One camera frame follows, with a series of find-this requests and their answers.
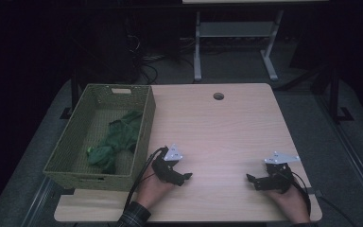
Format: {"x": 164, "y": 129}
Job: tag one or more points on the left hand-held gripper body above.
{"x": 165, "y": 167}

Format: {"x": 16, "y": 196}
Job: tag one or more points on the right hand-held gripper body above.
{"x": 282, "y": 178}

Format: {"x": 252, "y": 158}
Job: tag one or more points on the green fleece garment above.
{"x": 121, "y": 134}

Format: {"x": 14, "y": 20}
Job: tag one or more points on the green woven basket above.
{"x": 75, "y": 148}

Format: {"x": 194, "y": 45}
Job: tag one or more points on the person's left hand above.
{"x": 151, "y": 190}

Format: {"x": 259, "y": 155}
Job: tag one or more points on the person's right hand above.
{"x": 293, "y": 205}

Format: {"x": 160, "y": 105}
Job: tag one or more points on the grey table edge clamp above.
{"x": 314, "y": 191}

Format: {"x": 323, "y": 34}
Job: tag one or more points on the black metal stand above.
{"x": 334, "y": 94}
{"x": 74, "y": 94}

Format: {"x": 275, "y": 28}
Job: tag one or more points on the white metal stand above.
{"x": 233, "y": 29}

